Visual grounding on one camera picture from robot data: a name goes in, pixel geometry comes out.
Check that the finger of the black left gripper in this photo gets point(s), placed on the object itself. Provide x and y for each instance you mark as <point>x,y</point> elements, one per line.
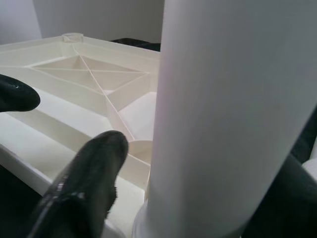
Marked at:
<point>17,94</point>

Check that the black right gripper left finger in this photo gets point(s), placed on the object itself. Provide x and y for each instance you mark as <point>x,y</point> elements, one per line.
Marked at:
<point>81,193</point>

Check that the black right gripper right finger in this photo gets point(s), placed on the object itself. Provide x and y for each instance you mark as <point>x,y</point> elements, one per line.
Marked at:
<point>292,210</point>

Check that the white plastic table top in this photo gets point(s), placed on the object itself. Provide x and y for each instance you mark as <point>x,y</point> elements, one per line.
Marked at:
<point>74,116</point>

